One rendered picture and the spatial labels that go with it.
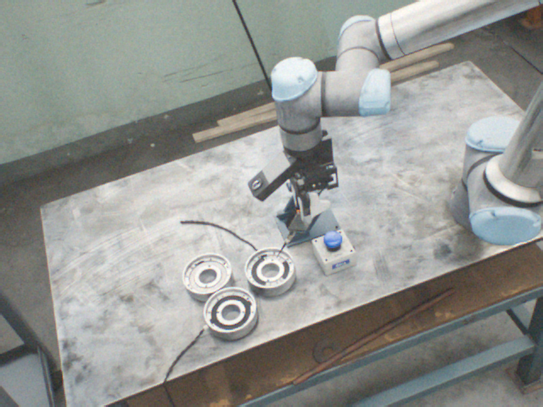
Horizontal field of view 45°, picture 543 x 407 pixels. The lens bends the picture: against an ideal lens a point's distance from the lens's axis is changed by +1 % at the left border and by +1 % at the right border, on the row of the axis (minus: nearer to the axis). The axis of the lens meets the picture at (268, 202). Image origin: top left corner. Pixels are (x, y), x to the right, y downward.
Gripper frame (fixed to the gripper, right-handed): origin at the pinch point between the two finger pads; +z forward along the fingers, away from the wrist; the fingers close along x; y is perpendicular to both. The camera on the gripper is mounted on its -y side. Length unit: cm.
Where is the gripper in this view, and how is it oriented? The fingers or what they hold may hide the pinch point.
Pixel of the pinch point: (302, 215)
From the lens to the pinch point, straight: 130.0
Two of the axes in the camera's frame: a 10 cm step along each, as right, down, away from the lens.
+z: 1.4, 6.7, 7.2
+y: 9.5, -3.1, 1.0
